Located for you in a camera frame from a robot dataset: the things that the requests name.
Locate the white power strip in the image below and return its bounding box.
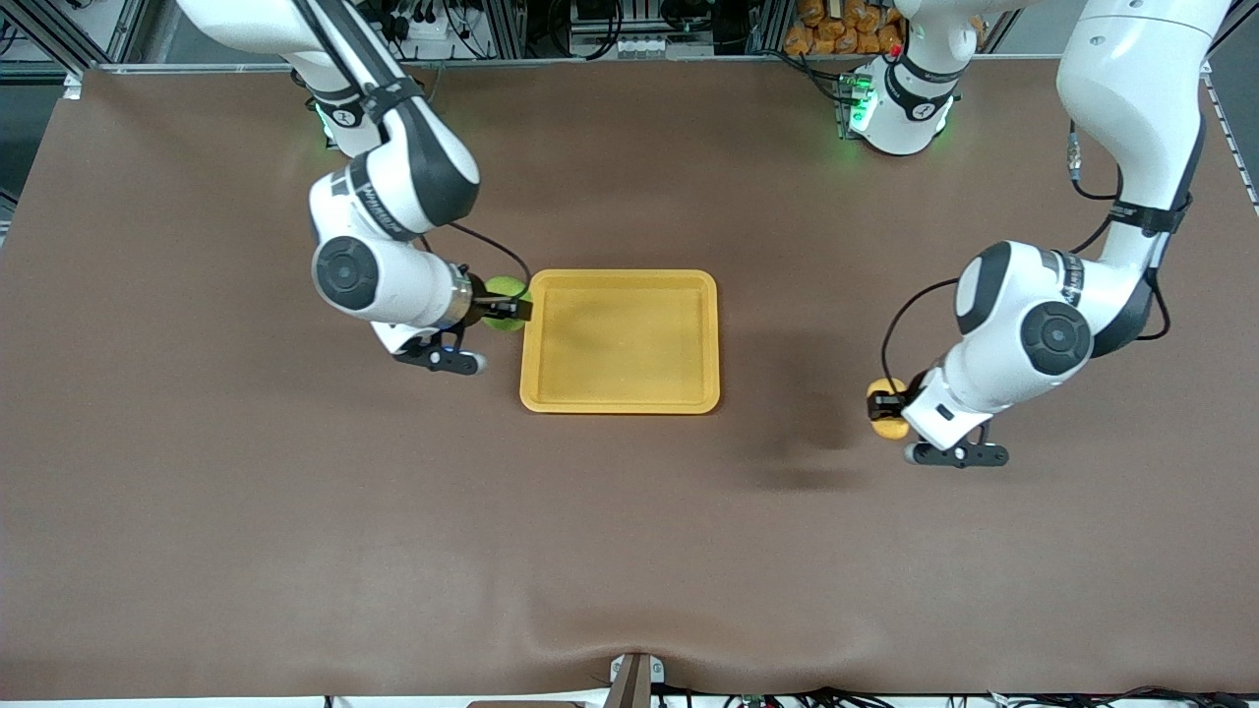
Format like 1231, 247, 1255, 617
386, 8, 463, 42

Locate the yellow rectangular plastic tray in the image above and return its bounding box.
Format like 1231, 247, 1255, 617
519, 268, 721, 415

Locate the upright aluminium frame post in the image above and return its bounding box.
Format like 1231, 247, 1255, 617
748, 0, 794, 56
482, 0, 528, 58

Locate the slanted aluminium frame strut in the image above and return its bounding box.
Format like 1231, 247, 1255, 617
0, 0, 111, 76

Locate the yellow potato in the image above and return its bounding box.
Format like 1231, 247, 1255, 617
866, 378, 912, 441

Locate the horizontal aluminium frame rail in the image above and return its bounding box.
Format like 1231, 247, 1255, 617
84, 55, 859, 76

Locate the large table cover mat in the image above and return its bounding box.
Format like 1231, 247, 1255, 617
0, 54, 1259, 701

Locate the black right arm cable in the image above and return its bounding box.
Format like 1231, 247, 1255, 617
421, 221, 533, 298

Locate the green apple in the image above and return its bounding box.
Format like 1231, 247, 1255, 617
484, 276, 534, 332

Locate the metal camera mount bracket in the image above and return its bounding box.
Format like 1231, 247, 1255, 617
608, 652, 666, 708

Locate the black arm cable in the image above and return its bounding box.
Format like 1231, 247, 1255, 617
880, 123, 1173, 396
421, 221, 533, 298

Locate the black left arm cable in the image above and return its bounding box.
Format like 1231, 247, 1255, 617
880, 123, 1173, 396

